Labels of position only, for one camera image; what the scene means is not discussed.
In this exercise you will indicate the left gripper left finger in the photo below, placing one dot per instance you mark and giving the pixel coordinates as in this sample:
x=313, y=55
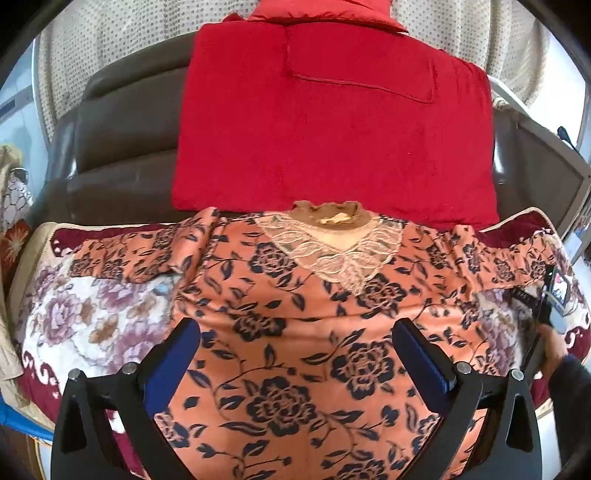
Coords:
x=83, y=442

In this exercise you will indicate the orange floral blouse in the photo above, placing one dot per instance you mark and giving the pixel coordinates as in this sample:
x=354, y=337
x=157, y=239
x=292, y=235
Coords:
x=296, y=376

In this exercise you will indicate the dark right sleeve forearm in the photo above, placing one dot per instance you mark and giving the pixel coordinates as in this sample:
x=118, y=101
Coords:
x=569, y=388

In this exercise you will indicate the person's right hand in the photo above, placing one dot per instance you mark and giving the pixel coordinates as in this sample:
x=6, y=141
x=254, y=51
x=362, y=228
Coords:
x=555, y=353

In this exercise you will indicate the floral plush blanket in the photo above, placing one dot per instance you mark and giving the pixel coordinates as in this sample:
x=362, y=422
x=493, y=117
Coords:
x=63, y=322

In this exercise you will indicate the dark leather sofa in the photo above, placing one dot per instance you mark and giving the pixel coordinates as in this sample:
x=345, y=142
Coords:
x=111, y=159

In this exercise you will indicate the red folded garment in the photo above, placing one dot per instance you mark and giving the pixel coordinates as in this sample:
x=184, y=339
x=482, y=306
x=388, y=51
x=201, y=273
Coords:
x=331, y=102

